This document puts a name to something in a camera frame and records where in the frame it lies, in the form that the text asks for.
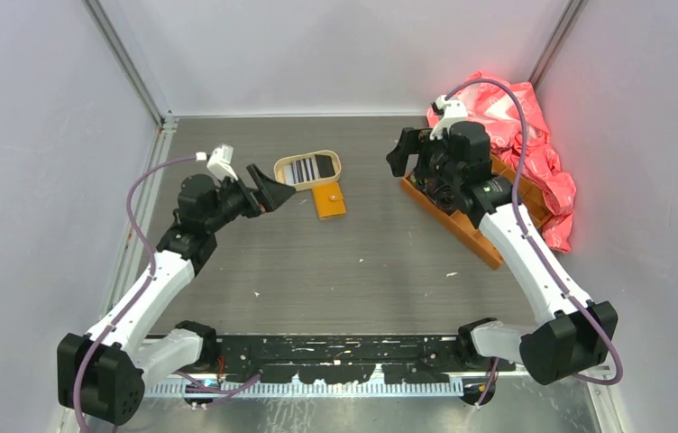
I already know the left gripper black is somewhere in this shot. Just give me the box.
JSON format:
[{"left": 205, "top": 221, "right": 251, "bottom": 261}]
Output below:
[{"left": 205, "top": 164, "right": 294, "bottom": 233}]

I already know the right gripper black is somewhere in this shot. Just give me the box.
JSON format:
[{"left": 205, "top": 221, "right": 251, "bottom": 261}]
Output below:
[{"left": 386, "top": 127, "right": 463, "bottom": 187}]

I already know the orange card holder wallet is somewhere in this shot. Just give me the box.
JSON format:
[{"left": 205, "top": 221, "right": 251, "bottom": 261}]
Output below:
[{"left": 311, "top": 182, "right": 346, "bottom": 220}]

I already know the black credit card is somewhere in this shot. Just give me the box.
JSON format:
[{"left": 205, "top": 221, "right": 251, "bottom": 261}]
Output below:
[{"left": 314, "top": 154, "right": 336, "bottom": 179}]

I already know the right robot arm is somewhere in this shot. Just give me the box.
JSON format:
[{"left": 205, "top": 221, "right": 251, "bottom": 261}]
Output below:
[{"left": 386, "top": 121, "right": 618, "bottom": 384}]

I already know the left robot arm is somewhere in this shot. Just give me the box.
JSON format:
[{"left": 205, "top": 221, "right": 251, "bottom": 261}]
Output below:
[{"left": 57, "top": 164, "right": 296, "bottom": 432}]

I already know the stack of striped cards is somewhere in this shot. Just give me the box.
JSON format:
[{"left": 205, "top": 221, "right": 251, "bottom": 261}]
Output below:
[{"left": 283, "top": 157, "right": 318, "bottom": 185}]

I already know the beige oval tray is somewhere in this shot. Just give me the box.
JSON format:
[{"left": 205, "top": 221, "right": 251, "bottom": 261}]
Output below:
[{"left": 273, "top": 150, "right": 342, "bottom": 191}]

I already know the pink plastic bag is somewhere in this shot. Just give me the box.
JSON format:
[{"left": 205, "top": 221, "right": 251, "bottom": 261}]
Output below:
[{"left": 455, "top": 71, "right": 576, "bottom": 253}]

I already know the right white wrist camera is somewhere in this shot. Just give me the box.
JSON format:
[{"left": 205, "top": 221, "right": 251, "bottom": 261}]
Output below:
[{"left": 429, "top": 95, "right": 469, "bottom": 140}]

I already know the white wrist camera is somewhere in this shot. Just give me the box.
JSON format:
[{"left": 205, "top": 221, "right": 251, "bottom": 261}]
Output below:
[
  {"left": 429, "top": 95, "right": 469, "bottom": 140},
  {"left": 195, "top": 143, "right": 239, "bottom": 181}
]

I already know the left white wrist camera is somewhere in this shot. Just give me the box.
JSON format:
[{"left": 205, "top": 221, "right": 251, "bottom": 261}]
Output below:
[{"left": 195, "top": 143, "right": 239, "bottom": 181}]

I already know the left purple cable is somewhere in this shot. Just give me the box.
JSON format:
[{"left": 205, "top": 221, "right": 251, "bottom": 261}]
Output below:
[{"left": 71, "top": 153, "right": 209, "bottom": 433}]

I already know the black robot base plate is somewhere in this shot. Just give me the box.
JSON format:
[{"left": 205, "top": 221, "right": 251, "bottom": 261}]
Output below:
[{"left": 179, "top": 334, "right": 490, "bottom": 385}]

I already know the aluminium front rail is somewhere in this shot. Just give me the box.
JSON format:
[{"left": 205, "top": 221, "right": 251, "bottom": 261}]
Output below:
[{"left": 69, "top": 334, "right": 612, "bottom": 401}]

